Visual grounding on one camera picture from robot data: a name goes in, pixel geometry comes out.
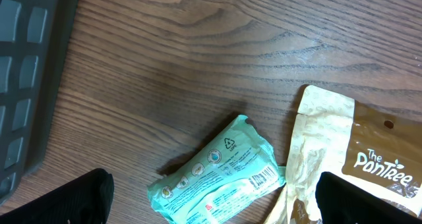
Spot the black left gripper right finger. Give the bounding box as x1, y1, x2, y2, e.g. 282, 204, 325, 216
315, 172, 421, 224

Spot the green flushable wipes pack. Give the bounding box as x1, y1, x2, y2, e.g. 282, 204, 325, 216
147, 115, 286, 224

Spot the brown mixed nuts bag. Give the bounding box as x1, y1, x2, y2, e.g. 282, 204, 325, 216
266, 85, 421, 223

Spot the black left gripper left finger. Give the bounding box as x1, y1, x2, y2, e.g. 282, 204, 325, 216
1, 168, 114, 224

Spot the dark grey plastic basket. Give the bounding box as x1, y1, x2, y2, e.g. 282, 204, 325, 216
1, 0, 78, 203

